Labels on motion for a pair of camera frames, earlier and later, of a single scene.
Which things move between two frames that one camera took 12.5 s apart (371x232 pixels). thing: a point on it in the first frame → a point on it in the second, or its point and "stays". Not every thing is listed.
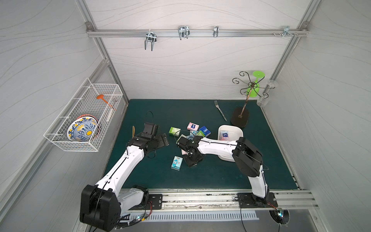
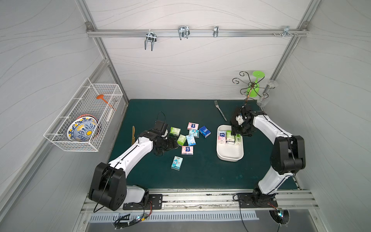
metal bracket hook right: x=286 y=31 stays
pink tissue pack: x=224 y=136 stays
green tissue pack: x=200 y=134 → x=229 y=137
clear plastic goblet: x=262 y=101 stays
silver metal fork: x=217 y=106 stays
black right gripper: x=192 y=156 → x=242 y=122
